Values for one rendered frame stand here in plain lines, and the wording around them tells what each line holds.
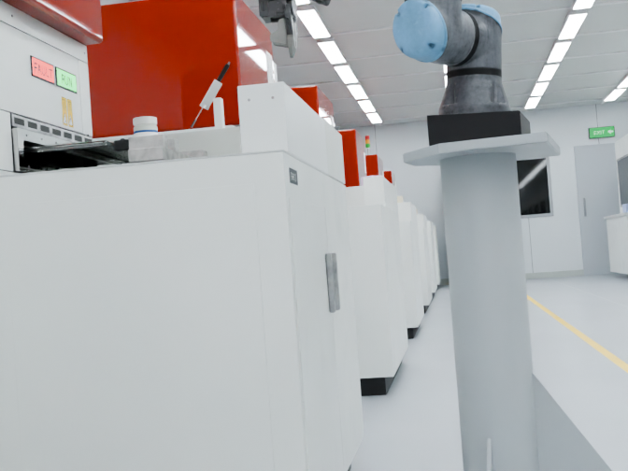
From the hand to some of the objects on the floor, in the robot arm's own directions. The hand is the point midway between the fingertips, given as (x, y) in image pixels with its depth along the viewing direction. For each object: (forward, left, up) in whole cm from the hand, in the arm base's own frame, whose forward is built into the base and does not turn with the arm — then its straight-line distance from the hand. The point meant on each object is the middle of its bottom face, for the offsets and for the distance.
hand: (293, 51), depth 217 cm
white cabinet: (+19, +1, -112) cm, 114 cm away
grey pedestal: (-59, +18, -107) cm, 124 cm away
